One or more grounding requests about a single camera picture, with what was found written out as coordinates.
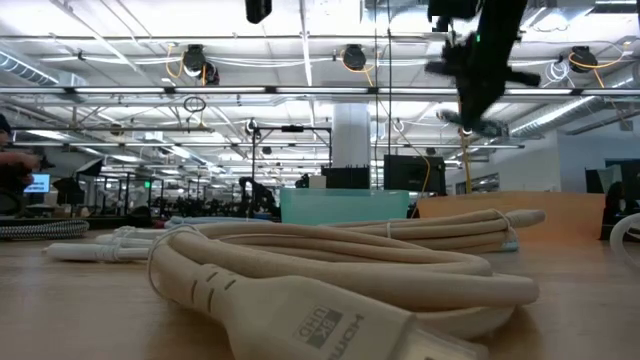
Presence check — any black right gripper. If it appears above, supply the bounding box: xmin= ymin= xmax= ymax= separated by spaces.
xmin=424 ymin=29 xmax=542 ymax=127

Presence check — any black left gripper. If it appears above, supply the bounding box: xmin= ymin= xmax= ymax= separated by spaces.
xmin=244 ymin=0 xmax=274 ymax=25

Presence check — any orange translucent plastic bin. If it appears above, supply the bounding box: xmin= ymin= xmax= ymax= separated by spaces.
xmin=416 ymin=191 xmax=607 ymax=247

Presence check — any teal translucent plastic bin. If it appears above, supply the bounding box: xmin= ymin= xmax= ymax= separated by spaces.
xmin=278 ymin=187 xmax=411 ymax=226

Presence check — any small white cable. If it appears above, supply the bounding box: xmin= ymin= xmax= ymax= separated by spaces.
xmin=608 ymin=211 xmax=640 ymax=274

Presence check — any beige HDMI cable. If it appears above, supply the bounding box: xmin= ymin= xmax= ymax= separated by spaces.
xmin=147 ymin=221 xmax=542 ymax=360

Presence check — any grey braided cable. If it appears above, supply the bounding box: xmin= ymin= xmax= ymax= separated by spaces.
xmin=0 ymin=218 xmax=91 ymax=242

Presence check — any black box screen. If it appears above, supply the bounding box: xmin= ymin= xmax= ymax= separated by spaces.
xmin=383 ymin=154 xmax=447 ymax=195

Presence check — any white building pillar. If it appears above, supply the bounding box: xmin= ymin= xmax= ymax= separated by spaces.
xmin=331 ymin=102 xmax=372 ymax=169

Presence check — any black low cabinet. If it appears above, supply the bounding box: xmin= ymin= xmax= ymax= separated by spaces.
xmin=321 ymin=165 xmax=372 ymax=190

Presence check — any person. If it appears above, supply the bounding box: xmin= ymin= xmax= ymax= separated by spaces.
xmin=0 ymin=113 xmax=42 ymax=217
xmin=603 ymin=180 xmax=626 ymax=226

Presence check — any small blue lit monitor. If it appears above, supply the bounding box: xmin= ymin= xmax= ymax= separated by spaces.
xmin=23 ymin=172 xmax=52 ymax=194

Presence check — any yellow hanging cable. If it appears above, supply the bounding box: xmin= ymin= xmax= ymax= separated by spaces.
xmin=452 ymin=29 xmax=474 ymax=195

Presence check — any black ceiling cable reel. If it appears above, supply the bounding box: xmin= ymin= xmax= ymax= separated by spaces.
xmin=341 ymin=43 xmax=369 ymax=72
xmin=180 ymin=43 xmax=221 ymax=86
xmin=568 ymin=44 xmax=600 ymax=74

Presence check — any black background rig frame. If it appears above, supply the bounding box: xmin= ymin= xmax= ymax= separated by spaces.
xmin=251 ymin=125 xmax=334 ymax=221

